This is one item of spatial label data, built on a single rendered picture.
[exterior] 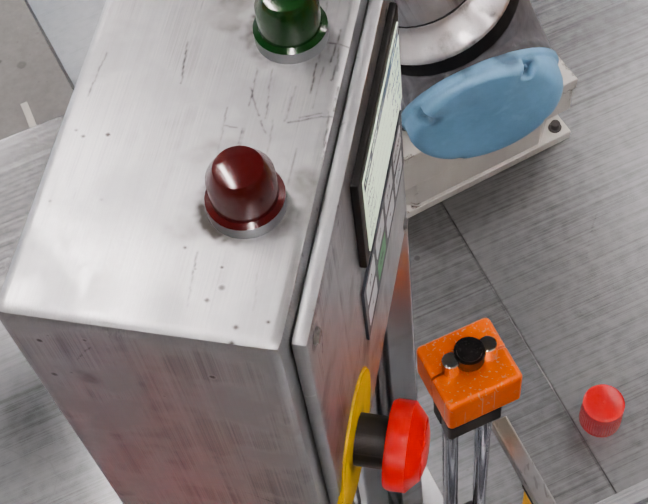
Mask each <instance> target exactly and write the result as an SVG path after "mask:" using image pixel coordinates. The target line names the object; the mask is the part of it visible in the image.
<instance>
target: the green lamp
mask: <svg viewBox="0 0 648 504"><path fill-rule="evenodd" d="M254 11H255V16H256V17H255V19H254V21H253V27H252V28H253V36H254V41H255V44H256V47H257V49H258V50H259V52H260V53H261V54H262V55H263V56H264V57H265V58H267V59H269V60H270V61H273V62H276V63H280V64H298V63H302V62H305V61H307V60H310V59H312V58H313V57H315V56H316V55H318V54H319V53H320V52H321V51H322V50H323V48H324V47H325V45H326V44H327V41H328V38H329V27H328V19H327V16H326V13H325V11H324V10H323V9H322V7H321V6H320V3H319V0H255V2H254Z"/></svg>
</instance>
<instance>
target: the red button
mask: <svg viewBox="0 0 648 504"><path fill-rule="evenodd" d="M429 446H430V424H429V417H428V415H427V414H426V412H425V411H424V409H423V408H422V407H421V405H420V404H419V402H418V401H417V400H411V399H404V398H398V399H395V400H394V402H393V404H392V407H391V411H390V415H389V416H385V415H378V414H371V413H364V412H361V413H360V416H359V419H358V423H357V427H356V433H355V439H354V448H353V465H354V466H360V467H367V468H373V469H380V470H382V487H383V488H384V489H385V490H387V491H392V492H398V493H406V492H407V491H408V490H409V489H411V488H412V487H413V486H414V485H415V484H417V483H418V482H419V481H420V480H421V477H422V475H423V472H424V470H425V467H426V464H427V459H428V453H429Z"/></svg>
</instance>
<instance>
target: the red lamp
mask: <svg viewBox="0 0 648 504"><path fill-rule="evenodd" d="M205 185H206V191H205V196H204V202H205V207H206V210H207V214H208V217H209V220H210V221H211V223H212V225H213V226H214V227H215V228H216V229H217V230H218V231H220V232H221V233H223V234H224V235H227V236H229V237H232V238H237V239H250V238H256V237H259V236H262V235H264V234H266V233H268V232H270V231H271V230H272V229H274V228H275V227H276V226H277V225H278V224H279V223H280V222H281V220H282V219H283V217H284V216H285V213H286V210H287V204H288V199H287V192H286V188H285V184H284V182H283V180H282V178H281V176H280V175H279V174H278V173H277V172H276V171H275V167H274V164H273V162H272V161H271V159H270V158H269V157H268V156H267V155H266V154H265V153H263V152H262V151H260V150H257V149H255V148H252V147H248V146H241V145H238V146H232V147H229V148H227V149H225V150H223V151H222V152H220V153H219V154H218V155H217V156H216V157H215V158H214V159H213V160H212V161H211V163H210V164H209V166H208V168H207V170H206V173H205Z"/></svg>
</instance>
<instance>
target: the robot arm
mask: <svg viewBox="0 0 648 504"><path fill-rule="evenodd" d="M394 2H395V3H397V6H398V24H399V42H400V61H401V80H402V100H401V118H402V131H407V133H408V136H409V138H410V140H411V142H412V144H413V145H414V146H415V147H416V148H417V149H418V150H420V151H421V152H423V153H424V154H427V155H429V156H432V157H435V158H440V159H457V158H463V159H466V158H472V157H477V156H482V155H485V154H488V153H492V152H495V151H497V150H500V149H502V148H505V147H507V146H509V145H511V144H513V143H515V142H517V141H519V140H520V139H522V138H524V137H525V136H527V135H528V134H530V133H531V132H533V131H534V130H535V129H537V128H538V127H539V126H540V125H541V124H542V123H543V122H544V120H545V119H546V118H547V117H548V116H549V115H551V114H552V112H553V111H554V110H555V108H556V107H557V105H558V103H559V101H560V98H561V96H562V92H563V77H562V74H561V71H560V69H559V66H558V63H559V58H558V55H557V54H556V52H555V51H554V50H552V49H551V47H550V44H549V42H548V40H547V38H546V36H545V33H544V31H543V29H542V27H541V24H540V22H539V20H538V18H537V16H536V13H535V11H534V9H533V7H532V4H531V2H530V0H394Z"/></svg>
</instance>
